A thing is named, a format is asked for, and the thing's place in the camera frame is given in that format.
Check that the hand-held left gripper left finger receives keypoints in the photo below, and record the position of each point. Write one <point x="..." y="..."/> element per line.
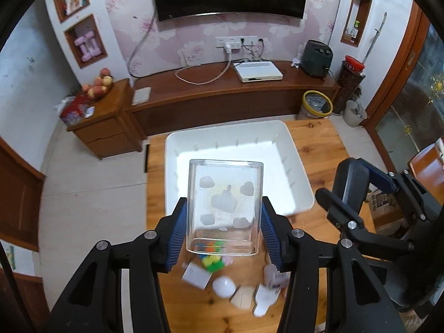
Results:
<point x="177" y="236"/>

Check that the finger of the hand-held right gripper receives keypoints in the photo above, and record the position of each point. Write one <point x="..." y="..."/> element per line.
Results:
<point x="350" y="180"/>
<point x="347" y="215"/>

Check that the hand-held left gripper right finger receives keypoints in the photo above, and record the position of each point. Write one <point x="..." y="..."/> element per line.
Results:
<point x="269" y="236"/>

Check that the clear packet with label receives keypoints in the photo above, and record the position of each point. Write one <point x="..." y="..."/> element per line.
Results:
<point x="275" y="277"/>

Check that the small white box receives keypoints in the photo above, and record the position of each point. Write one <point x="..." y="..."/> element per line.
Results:
<point x="196" y="276"/>

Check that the clear plastic container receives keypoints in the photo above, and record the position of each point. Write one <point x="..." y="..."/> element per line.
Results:
<point x="225" y="222"/>

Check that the beige wooden piece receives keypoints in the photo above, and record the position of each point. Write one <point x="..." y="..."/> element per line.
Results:
<point x="244" y="297"/>

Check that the white egg-shaped toy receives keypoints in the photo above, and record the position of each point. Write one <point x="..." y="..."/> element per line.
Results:
<point x="223" y="287"/>

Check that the white plastic bin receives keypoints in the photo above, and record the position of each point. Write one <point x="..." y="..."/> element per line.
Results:
<point x="242" y="149"/>

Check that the cardboard box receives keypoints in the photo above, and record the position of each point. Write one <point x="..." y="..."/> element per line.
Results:
<point x="385" y="208"/>

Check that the colourful puzzle cube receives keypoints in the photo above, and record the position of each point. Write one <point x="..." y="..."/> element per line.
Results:
<point x="211" y="263"/>

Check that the white bucket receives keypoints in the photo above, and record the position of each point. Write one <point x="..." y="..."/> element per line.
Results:
<point x="353" y="118"/>

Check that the white plastic scraper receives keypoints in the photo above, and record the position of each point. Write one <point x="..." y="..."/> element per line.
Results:
<point x="265" y="300"/>

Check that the wooden chair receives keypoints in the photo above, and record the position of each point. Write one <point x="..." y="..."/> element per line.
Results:
<point x="428" y="166"/>

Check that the yellow-rimmed trash bin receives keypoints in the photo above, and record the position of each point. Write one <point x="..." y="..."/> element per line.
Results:
<point x="310" y="111"/>

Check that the red-lidded dark bin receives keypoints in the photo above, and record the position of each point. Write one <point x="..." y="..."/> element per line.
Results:
<point x="348" y="83"/>

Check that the glass cabinet door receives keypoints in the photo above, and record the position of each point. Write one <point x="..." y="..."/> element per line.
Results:
<point x="416" y="104"/>

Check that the dark air fryer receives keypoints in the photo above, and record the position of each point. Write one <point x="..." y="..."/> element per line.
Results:
<point x="315" y="59"/>

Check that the small wooden cabinet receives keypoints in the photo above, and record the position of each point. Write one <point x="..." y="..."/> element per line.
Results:
<point x="107" y="128"/>

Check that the white set-top box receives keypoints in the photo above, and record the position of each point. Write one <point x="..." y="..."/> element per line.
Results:
<point x="257" y="71"/>

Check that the white paper sheet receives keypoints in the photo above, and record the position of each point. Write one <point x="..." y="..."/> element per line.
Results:
<point x="141" y="95"/>

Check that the wooden television stand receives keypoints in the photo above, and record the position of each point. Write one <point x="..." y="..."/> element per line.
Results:
<point x="225" y="97"/>

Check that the long metal stick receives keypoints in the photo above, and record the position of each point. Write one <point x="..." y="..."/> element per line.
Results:
<point x="376" y="34"/>

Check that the small bottle in niche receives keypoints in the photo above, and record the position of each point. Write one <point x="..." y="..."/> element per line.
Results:
<point x="354" y="29"/>

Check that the small white card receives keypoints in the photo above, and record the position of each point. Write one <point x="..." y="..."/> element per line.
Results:
<point x="89" y="111"/>

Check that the brown wooden door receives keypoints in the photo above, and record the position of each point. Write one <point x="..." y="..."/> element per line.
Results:
<point x="17" y="197"/>

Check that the crumpled plastic bag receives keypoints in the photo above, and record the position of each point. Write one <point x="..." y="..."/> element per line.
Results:
<point x="64" y="102"/>

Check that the pink dumbbells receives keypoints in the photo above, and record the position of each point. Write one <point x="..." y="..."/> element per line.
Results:
<point x="86" y="45"/>

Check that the white wall outlets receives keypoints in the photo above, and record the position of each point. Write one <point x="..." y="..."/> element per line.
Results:
<point x="239" y="40"/>

